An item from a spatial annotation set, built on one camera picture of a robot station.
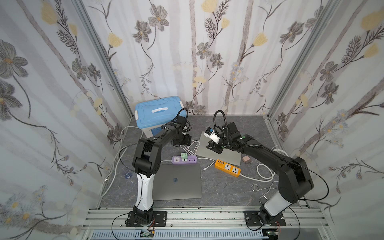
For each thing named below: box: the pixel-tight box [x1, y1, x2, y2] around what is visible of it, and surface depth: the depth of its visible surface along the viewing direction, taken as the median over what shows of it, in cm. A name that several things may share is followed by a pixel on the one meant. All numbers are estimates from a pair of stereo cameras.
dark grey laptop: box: [153, 163, 202, 201], surface depth 90 cm
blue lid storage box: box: [134, 96, 187, 138], surface depth 102 cm
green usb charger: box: [180, 152, 188, 159], surface depth 92 cm
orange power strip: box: [214, 159, 241, 178], surface depth 92 cm
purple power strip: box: [172, 153, 198, 165], surface depth 95 cm
